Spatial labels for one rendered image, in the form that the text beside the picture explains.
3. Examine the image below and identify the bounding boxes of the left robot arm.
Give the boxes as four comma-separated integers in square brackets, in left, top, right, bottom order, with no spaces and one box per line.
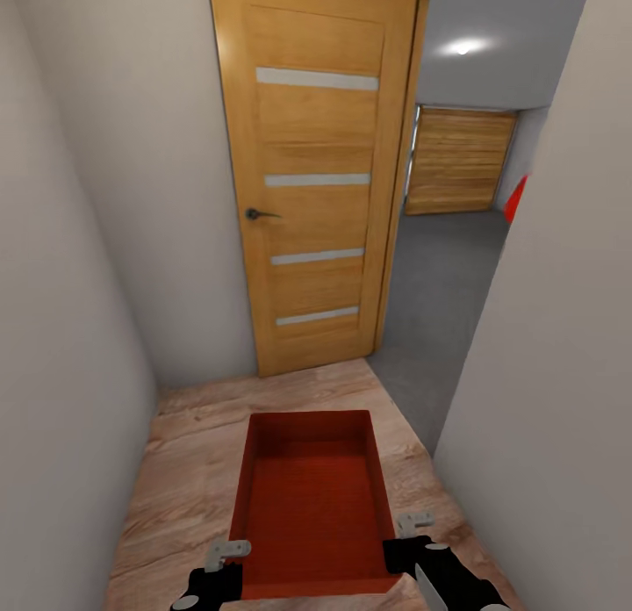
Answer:
[169,540,251,611]

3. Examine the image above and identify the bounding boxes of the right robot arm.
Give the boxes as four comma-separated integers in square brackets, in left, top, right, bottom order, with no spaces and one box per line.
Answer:
[383,510,512,611]

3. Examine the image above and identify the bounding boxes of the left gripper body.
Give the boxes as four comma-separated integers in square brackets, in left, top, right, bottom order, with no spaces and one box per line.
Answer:
[188,563,243,611]

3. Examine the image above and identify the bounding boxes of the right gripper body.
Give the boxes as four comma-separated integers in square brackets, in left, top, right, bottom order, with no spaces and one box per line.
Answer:
[383,535,435,580]

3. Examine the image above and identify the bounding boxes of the storage box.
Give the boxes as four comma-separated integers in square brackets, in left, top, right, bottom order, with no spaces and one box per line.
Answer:
[223,410,403,600]

